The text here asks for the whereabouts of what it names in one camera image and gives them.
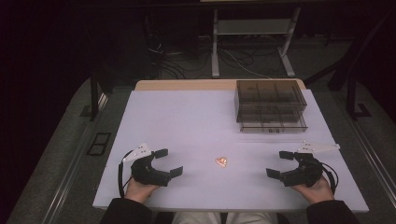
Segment dark clear plastic drawer box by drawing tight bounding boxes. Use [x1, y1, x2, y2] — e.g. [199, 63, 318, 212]
[233, 79, 309, 134]

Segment grey metal stand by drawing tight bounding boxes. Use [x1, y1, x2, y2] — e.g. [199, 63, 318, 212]
[210, 7, 303, 79]

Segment person's left hand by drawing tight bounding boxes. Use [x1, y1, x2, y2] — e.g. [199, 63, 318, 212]
[124, 176, 160, 205]

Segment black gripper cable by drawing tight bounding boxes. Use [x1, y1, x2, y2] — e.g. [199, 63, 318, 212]
[319, 161, 340, 196]
[117, 150, 135, 199]

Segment person's right hand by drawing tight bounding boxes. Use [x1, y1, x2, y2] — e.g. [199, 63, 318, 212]
[290, 175, 336, 205]

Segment black floor frame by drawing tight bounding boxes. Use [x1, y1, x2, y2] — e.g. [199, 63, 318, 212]
[86, 132, 112, 157]

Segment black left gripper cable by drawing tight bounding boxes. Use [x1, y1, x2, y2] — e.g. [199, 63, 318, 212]
[117, 150, 135, 199]

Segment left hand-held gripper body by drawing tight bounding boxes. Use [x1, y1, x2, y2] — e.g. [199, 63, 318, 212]
[122, 142, 172, 188]

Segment person's legs light pants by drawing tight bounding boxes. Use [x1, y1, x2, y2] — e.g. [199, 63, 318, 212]
[170, 211, 280, 224]

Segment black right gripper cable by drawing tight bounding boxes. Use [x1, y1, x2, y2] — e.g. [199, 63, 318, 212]
[319, 161, 340, 196]

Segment black metal stand leg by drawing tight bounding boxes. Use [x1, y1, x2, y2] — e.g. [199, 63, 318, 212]
[346, 69, 373, 121]
[79, 69, 108, 122]

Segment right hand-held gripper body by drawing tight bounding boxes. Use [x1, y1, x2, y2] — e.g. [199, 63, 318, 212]
[279, 140, 341, 189]

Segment cables on floor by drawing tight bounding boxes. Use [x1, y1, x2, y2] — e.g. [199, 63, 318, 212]
[146, 34, 281, 80]

